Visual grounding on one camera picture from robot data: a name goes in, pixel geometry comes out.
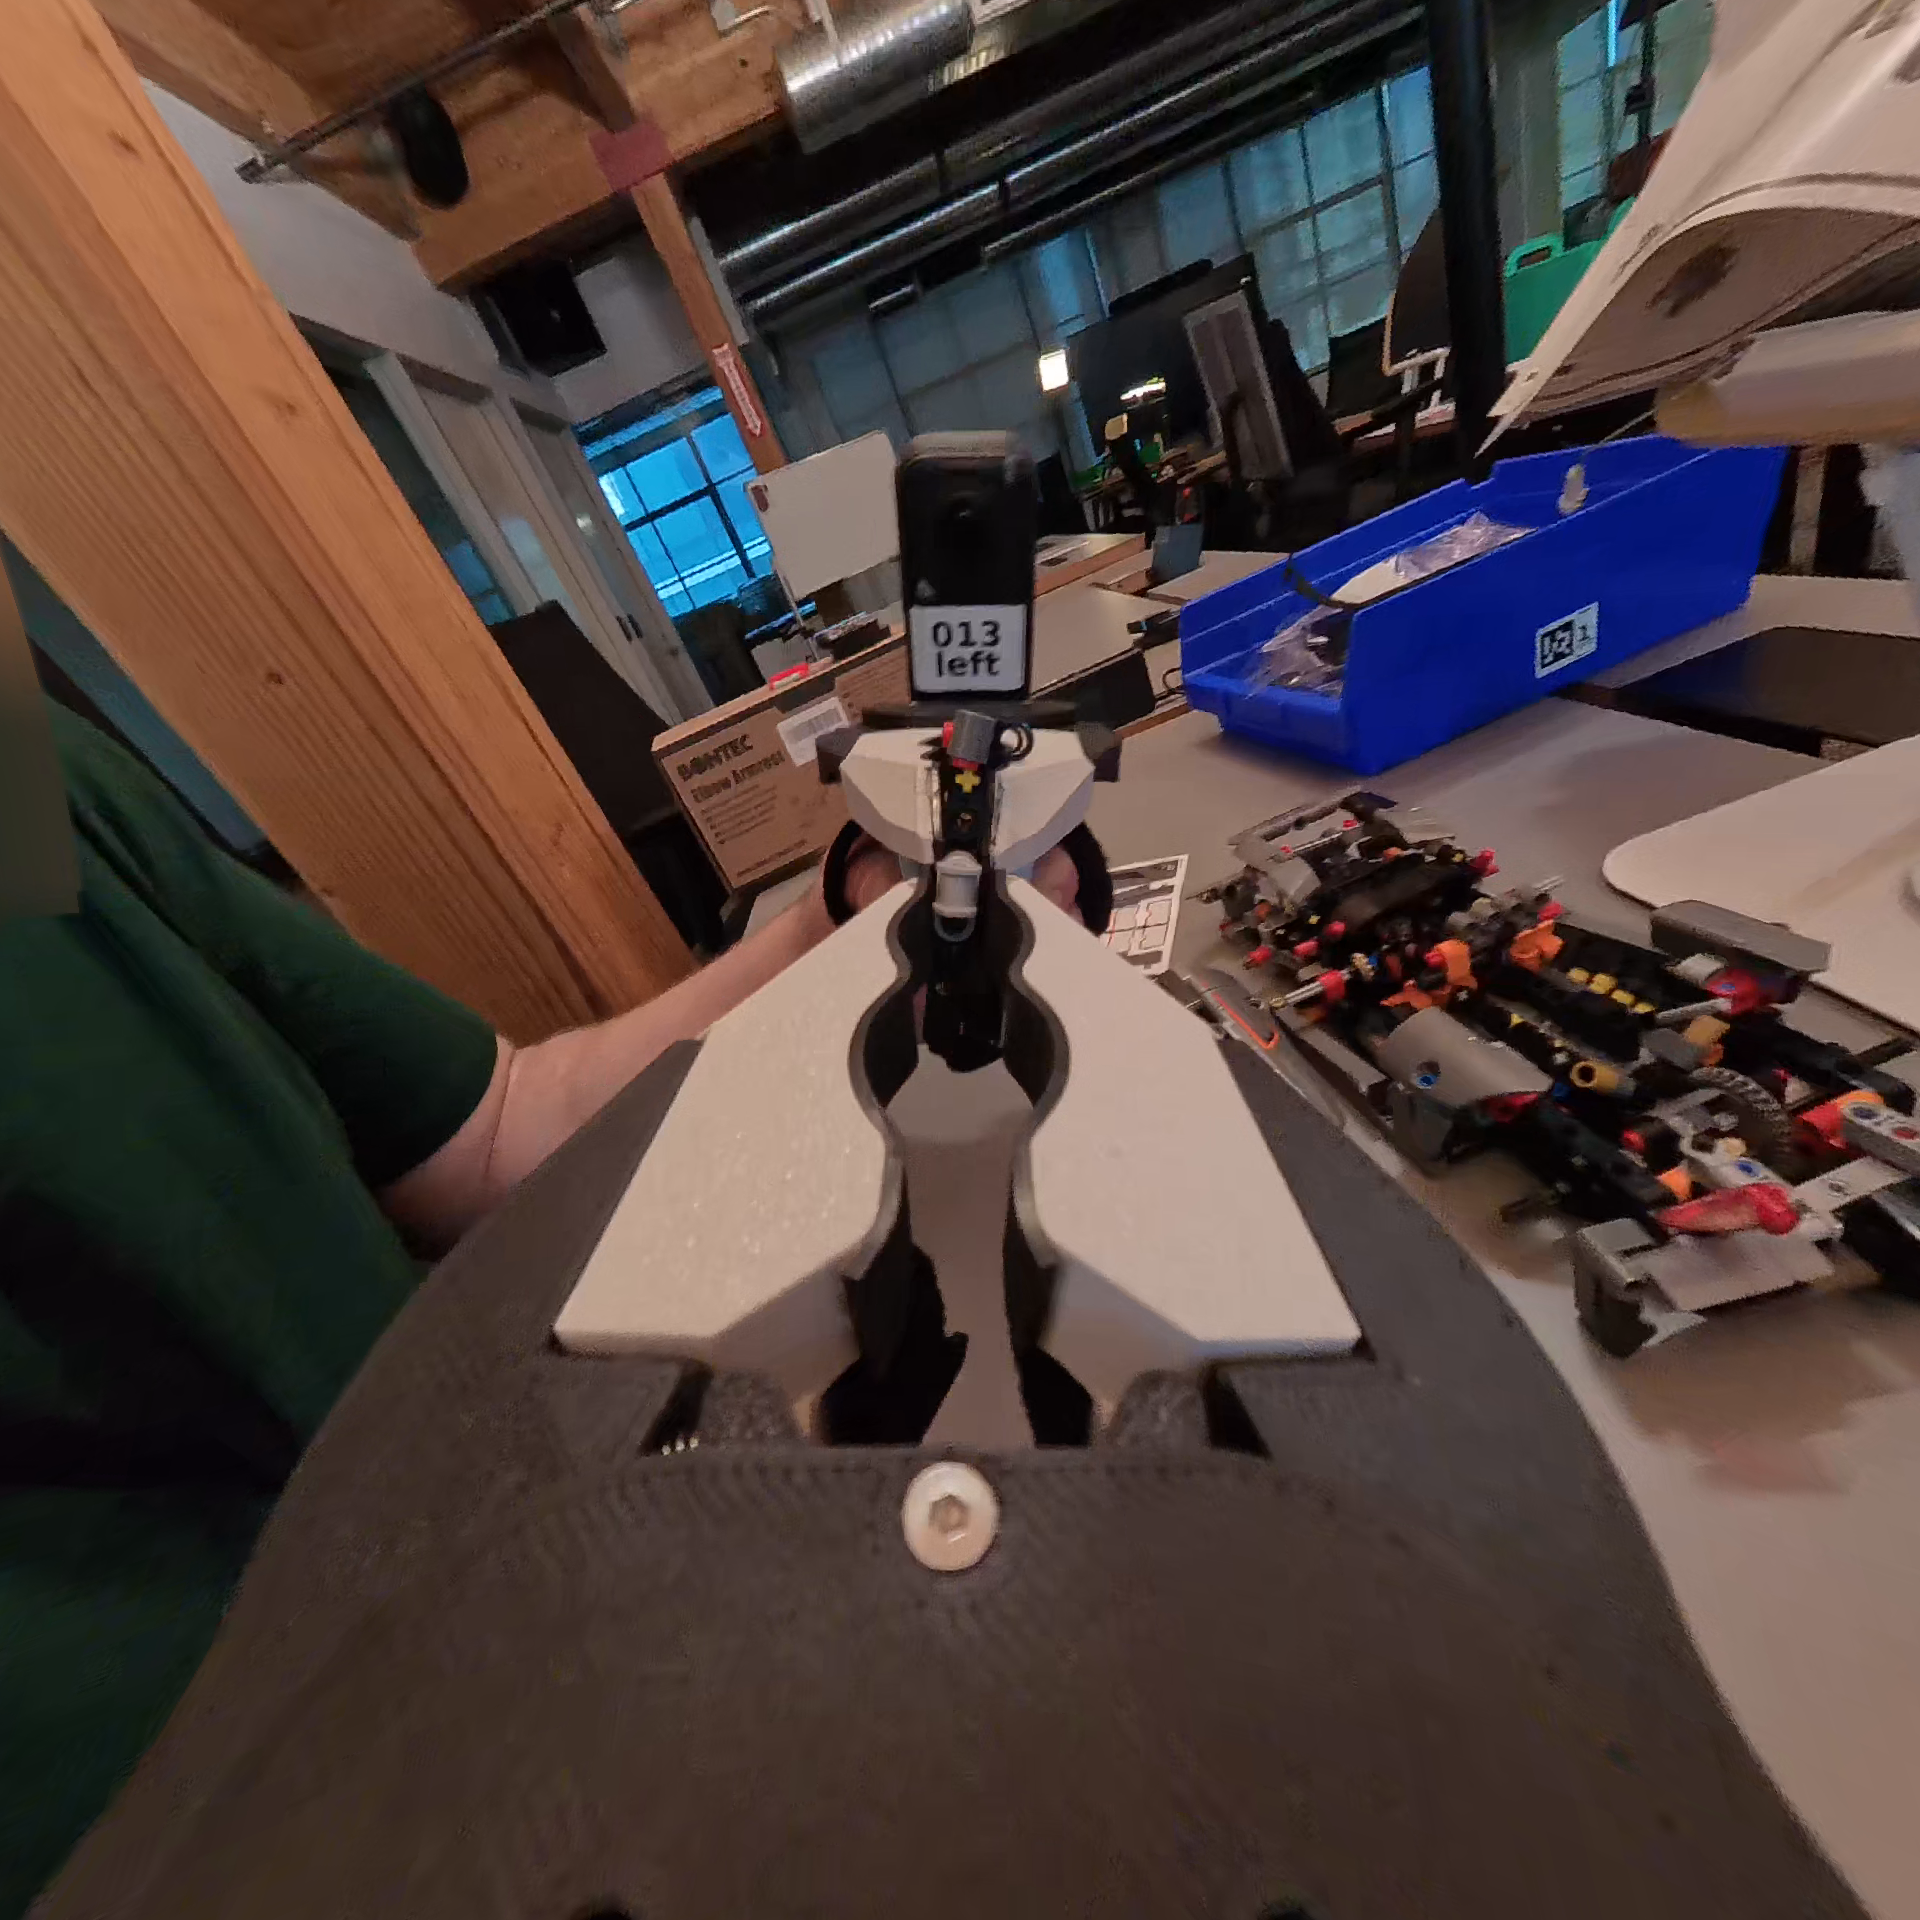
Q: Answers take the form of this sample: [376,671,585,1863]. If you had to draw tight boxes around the white rounded board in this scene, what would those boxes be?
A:
[1601,735,1920,1036]

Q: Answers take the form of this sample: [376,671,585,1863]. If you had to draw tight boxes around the whiteboard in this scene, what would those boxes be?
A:
[747,434,903,601]

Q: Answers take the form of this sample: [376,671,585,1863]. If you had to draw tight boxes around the large lego vehicle model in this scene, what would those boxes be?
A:
[1198,789,1920,1359]

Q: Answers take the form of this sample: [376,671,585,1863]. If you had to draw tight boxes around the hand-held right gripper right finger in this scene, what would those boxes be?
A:
[989,879,1366,1447]

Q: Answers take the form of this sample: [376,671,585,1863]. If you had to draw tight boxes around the wooden post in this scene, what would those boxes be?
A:
[0,0,698,1044]

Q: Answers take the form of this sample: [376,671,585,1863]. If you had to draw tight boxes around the black speaker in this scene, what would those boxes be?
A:
[487,263,608,376]

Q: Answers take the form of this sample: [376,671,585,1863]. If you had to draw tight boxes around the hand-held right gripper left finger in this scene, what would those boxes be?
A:
[554,882,969,1447]

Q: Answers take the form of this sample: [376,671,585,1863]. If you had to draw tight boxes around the person's green shirt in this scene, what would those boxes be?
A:
[0,705,504,1920]

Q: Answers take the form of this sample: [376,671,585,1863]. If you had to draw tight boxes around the black round lamp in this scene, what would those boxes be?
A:
[386,93,473,209]

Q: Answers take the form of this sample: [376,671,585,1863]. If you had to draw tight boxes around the person's left forearm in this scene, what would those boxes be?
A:
[375,899,840,1264]

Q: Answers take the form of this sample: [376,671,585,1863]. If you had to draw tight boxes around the clear plastic bags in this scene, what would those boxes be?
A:
[1258,508,1541,696]

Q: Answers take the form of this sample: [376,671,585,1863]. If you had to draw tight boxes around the black pole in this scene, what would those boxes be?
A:
[1425,0,1510,470]

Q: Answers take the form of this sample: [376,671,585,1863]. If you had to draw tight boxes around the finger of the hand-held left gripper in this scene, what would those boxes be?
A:
[989,740,1100,882]
[835,733,948,882]

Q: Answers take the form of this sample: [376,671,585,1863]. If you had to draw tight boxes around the silver air duct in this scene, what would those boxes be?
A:
[779,0,979,150]

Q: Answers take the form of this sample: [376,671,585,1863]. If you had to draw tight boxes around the black computer monitor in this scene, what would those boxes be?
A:
[1183,255,1335,497]

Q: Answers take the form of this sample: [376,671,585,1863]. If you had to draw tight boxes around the blue plastic bin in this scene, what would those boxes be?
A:
[1176,436,1793,780]

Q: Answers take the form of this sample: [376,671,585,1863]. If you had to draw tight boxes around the cardboard box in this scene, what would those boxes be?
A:
[652,660,903,903]

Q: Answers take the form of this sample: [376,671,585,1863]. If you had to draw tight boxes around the green plastic case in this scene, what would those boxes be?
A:
[1504,227,1598,364]

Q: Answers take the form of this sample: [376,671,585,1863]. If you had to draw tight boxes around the lego sticker sheet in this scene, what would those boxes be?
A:
[1098,853,1190,980]

